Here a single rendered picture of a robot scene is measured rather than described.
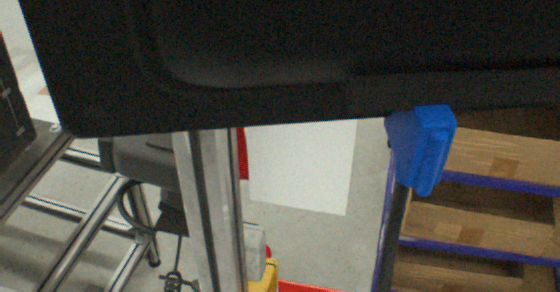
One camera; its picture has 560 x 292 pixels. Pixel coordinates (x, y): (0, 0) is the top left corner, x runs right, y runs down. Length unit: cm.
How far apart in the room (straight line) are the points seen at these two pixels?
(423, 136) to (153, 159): 32
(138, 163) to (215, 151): 12
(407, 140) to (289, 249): 157
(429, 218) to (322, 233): 78
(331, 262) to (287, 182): 130
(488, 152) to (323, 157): 58
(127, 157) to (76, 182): 163
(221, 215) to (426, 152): 26
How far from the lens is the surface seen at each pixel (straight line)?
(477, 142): 96
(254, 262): 55
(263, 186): 46
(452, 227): 111
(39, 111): 118
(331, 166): 43
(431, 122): 20
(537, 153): 99
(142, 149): 49
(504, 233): 113
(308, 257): 175
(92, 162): 151
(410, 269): 124
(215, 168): 41
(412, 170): 22
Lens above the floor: 140
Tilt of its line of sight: 40 degrees down
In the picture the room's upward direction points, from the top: straight up
